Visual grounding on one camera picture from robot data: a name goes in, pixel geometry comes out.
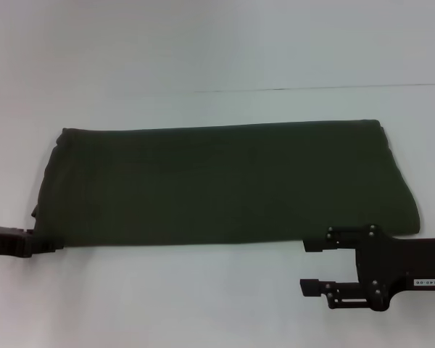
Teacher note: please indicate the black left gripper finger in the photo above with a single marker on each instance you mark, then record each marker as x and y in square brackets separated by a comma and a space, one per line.
[47, 243]

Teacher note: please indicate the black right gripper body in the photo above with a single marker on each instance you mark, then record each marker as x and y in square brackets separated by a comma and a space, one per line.
[402, 268]

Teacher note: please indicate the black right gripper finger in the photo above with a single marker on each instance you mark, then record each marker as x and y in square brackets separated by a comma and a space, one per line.
[330, 241]
[330, 290]

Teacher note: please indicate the dark green printed t-shirt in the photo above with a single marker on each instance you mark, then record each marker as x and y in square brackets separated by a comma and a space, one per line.
[221, 188]

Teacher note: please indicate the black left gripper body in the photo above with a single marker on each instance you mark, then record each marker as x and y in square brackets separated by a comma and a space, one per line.
[7, 241]

